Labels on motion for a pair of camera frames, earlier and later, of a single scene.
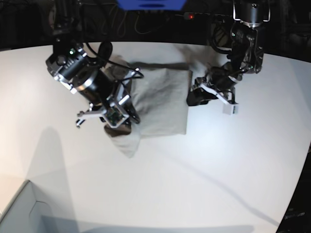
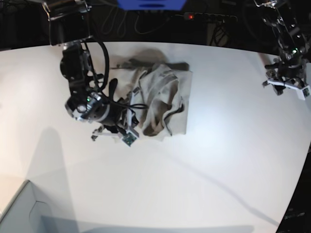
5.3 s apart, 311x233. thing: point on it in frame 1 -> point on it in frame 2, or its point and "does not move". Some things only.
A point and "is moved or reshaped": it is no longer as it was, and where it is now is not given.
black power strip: [206, 17] does not move
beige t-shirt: [160, 94] is moved or reshaped
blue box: [151, 5] does not move
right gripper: [220, 81] -> [288, 71]
